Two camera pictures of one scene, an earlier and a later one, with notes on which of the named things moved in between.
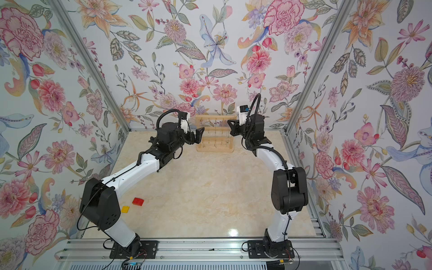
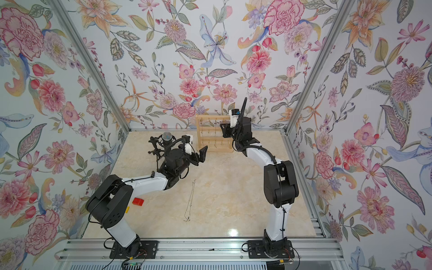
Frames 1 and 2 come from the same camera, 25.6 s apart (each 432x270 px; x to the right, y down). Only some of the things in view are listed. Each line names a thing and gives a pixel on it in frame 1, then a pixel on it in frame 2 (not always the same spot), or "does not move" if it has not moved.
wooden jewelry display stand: (217, 136) does not move
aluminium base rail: (99, 250) does not move
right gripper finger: (234, 125) to (226, 130)
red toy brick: (138, 201) does not move
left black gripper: (196, 138) to (201, 157)
